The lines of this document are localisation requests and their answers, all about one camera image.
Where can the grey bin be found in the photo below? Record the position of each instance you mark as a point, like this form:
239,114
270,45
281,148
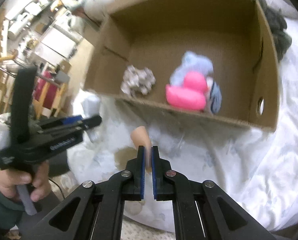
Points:
61,77

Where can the white floral bed sheet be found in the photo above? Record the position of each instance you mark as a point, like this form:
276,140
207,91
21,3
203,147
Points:
259,170

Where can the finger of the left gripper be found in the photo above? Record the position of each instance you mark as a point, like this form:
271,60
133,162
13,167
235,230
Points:
56,122
80,126

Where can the person's left hand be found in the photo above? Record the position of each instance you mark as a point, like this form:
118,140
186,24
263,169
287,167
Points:
11,178

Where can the pale pink lace scrunchie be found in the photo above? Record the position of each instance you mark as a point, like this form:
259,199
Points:
137,81

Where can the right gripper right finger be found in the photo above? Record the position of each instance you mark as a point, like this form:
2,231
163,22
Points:
201,210

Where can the peach silicone tube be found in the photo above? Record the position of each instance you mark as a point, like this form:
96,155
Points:
140,137

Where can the camouflage jacket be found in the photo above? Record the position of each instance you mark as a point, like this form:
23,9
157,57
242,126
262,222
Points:
277,26

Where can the open cardboard box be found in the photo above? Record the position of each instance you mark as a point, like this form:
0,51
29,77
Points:
233,34

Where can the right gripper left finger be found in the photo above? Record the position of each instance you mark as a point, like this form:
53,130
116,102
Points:
95,211

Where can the pink rubber duck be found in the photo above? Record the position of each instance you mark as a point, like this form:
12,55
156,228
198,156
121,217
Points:
190,95

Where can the white kitchen cabinets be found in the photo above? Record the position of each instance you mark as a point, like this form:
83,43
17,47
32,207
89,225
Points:
54,46

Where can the light blue fluffy plush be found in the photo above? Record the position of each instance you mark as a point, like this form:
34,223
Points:
199,63

